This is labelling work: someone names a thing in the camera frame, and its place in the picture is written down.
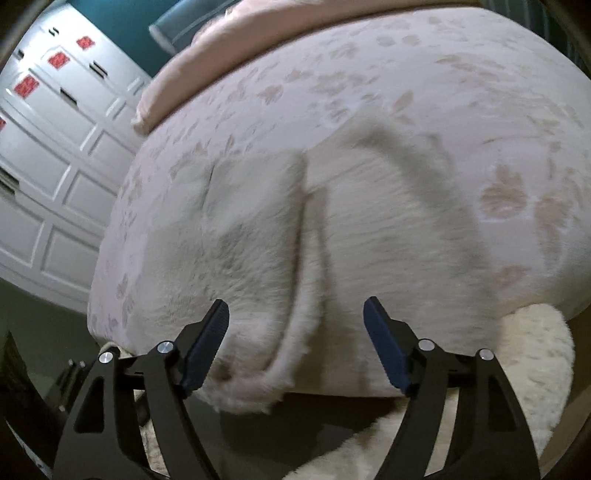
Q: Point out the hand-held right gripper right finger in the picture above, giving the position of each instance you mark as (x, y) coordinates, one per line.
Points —
(385, 344)

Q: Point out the white panelled wardrobe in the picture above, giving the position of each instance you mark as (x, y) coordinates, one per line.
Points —
(55, 152)

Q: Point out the white fluffy rug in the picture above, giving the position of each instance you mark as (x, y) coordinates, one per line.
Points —
(535, 350)

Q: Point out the red square door sticker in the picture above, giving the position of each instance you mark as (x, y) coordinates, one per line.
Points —
(86, 43)
(27, 86)
(58, 60)

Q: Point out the grey blue pillow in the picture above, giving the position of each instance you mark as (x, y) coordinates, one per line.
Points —
(184, 23)

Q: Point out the pink duvet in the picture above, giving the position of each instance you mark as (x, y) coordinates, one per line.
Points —
(221, 50)

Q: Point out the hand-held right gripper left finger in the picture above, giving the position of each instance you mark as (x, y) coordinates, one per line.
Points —
(205, 346)

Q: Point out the teal striped curtain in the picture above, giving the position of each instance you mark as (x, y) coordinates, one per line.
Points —
(526, 18)

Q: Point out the bed with floral cover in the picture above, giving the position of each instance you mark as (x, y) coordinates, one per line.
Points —
(415, 69)

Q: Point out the cream sweater with black hearts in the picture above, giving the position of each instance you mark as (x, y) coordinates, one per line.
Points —
(258, 240)

